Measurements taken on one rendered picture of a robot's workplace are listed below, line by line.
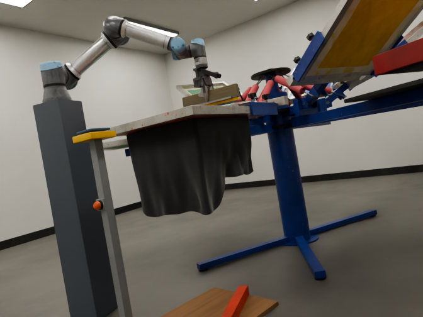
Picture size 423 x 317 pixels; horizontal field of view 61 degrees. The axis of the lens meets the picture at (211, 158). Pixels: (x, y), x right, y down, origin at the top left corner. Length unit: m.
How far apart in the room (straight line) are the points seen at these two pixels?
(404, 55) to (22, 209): 4.87
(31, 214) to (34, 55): 2.33
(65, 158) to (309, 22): 5.08
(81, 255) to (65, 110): 0.77
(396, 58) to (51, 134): 1.72
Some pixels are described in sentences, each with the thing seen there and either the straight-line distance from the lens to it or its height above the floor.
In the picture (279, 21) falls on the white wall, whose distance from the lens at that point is 6.61.
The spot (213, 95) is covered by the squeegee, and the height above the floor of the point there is 1.11.
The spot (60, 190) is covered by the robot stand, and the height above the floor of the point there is 0.72.
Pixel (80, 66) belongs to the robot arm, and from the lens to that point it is 2.26.
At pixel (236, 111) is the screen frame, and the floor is 0.96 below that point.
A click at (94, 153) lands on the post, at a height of 0.87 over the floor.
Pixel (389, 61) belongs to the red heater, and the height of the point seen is 1.05.
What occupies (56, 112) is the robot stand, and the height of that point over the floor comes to 1.13.
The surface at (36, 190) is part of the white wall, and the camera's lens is 5.61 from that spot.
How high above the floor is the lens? 0.79
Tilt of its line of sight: 1 degrees down
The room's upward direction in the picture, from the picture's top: 10 degrees counter-clockwise
